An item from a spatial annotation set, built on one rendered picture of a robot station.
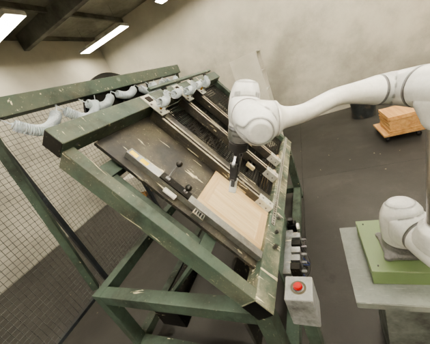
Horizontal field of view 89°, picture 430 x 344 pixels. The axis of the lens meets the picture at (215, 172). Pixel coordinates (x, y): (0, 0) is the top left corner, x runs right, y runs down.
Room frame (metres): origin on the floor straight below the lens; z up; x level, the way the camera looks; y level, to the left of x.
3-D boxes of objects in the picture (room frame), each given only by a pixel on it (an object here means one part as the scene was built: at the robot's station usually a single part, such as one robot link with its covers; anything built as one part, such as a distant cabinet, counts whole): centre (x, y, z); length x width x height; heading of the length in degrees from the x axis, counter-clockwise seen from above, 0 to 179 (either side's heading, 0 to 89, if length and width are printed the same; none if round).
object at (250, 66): (5.15, -1.58, 1.03); 0.60 x 0.58 x 2.05; 152
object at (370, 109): (4.39, -3.44, 0.33); 0.54 x 0.54 x 0.65
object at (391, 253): (0.77, -0.71, 0.86); 0.22 x 0.18 x 0.06; 152
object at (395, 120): (3.15, -3.00, 0.20); 0.61 x 0.51 x 0.40; 152
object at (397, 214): (0.74, -0.70, 1.00); 0.18 x 0.16 x 0.22; 174
